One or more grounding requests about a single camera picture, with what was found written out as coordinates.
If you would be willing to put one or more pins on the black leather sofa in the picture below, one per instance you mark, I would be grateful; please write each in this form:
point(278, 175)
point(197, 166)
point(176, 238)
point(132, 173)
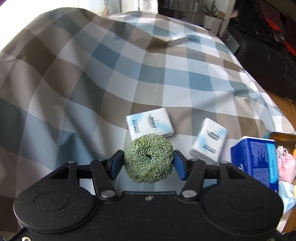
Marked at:
point(261, 35)

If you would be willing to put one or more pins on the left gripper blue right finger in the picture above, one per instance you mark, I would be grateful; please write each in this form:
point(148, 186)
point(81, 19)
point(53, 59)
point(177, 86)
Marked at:
point(181, 165)

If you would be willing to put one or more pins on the green crochet scrubber ball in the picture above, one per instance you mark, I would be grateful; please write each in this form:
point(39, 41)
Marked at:
point(149, 159)

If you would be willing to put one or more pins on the blue tissue box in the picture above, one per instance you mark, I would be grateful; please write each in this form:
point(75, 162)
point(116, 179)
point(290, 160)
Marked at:
point(258, 158)

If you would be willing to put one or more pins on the plaid checkered blanket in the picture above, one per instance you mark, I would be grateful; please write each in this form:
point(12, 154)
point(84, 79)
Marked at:
point(70, 78)

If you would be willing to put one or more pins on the white potted plant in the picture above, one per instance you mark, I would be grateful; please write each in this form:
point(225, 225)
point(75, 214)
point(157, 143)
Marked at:
point(212, 17)

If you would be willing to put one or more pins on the white tissue pack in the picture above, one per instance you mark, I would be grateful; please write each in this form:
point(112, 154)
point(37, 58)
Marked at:
point(155, 121)
point(209, 141)

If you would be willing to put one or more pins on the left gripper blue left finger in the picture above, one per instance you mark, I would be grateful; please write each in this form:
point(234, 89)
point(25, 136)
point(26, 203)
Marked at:
point(115, 164)

